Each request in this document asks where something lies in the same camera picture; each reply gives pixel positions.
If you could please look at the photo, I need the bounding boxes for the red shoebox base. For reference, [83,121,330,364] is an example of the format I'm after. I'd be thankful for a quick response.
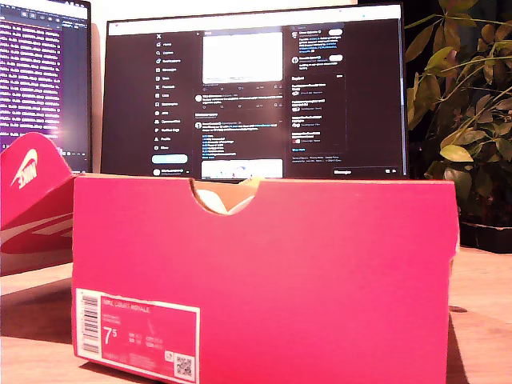
[71,174,460,384]

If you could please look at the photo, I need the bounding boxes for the red shoebox lid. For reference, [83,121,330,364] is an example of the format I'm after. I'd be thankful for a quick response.
[0,131,77,277]

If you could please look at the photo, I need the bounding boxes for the black computer monitor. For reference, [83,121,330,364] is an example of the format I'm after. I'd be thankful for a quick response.
[0,0,94,174]
[99,2,410,183]

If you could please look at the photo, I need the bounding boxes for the green leafy houseplant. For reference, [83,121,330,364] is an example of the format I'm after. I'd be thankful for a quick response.
[403,0,512,225]

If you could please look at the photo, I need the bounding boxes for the black square plant pot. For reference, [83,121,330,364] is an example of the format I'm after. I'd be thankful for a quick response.
[458,217,512,254]

